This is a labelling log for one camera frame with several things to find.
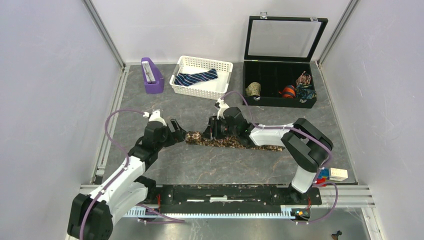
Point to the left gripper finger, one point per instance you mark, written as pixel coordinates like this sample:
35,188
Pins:
175,125
177,136

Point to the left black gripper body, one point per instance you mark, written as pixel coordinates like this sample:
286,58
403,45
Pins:
167,139

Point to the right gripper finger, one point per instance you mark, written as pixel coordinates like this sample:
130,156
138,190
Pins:
213,122
209,133

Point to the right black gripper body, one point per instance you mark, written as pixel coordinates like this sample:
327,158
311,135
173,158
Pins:
223,130

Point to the brown floral tie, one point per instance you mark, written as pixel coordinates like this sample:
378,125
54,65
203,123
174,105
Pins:
195,138

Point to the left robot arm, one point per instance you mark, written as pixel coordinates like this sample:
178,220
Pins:
93,215

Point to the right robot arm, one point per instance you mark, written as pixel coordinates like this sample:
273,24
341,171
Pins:
308,146

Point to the white plastic basket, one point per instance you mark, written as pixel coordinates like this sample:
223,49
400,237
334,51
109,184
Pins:
212,89

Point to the navy striped tie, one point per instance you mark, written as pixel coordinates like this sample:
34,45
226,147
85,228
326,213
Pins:
186,79

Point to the olive rolled tie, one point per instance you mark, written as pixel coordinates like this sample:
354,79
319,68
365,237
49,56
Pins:
253,89

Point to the purple metronome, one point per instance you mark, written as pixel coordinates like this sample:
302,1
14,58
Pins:
154,82

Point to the orange navy rolled tie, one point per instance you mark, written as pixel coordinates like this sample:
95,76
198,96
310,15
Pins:
289,92

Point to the black display case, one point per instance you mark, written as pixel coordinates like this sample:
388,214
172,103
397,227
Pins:
277,50

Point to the teal patterned tie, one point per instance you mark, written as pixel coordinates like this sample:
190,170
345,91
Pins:
305,91

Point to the pink patterned tie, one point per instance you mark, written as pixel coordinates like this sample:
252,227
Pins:
304,79

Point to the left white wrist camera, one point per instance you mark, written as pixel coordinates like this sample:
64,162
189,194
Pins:
155,116

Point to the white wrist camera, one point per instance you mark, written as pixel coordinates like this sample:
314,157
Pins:
155,116
221,106

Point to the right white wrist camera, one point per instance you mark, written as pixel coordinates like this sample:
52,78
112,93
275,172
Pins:
221,106

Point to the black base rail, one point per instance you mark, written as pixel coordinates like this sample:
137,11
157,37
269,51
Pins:
229,198

